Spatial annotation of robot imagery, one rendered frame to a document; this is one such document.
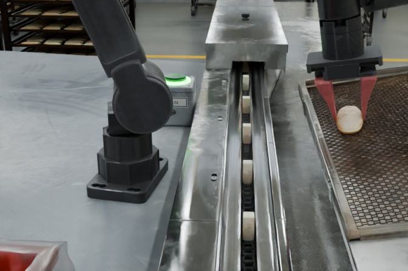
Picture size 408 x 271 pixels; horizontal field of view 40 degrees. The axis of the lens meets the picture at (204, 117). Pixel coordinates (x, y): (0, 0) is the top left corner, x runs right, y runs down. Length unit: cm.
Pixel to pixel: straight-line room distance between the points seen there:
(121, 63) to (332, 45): 29
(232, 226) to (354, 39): 31
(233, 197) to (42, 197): 27
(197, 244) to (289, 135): 43
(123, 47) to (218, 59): 53
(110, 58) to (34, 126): 37
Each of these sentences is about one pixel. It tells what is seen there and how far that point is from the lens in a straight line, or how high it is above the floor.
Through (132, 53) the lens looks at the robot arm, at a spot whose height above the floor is 102.
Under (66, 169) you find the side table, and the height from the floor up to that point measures 82.
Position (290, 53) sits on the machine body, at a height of 82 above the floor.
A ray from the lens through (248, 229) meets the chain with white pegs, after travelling 64.
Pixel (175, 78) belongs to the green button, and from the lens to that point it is 101.
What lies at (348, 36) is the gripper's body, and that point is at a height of 103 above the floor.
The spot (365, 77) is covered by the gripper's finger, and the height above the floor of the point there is 98.
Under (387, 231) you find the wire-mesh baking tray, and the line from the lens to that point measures 58.
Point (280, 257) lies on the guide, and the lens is 59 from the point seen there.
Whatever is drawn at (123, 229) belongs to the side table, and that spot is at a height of 82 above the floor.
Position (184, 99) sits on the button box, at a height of 87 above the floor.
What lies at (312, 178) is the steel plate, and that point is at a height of 82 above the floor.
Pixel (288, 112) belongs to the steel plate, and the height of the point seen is 82.
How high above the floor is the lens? 119
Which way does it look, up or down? 20 degrees down
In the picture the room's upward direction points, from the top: straight up
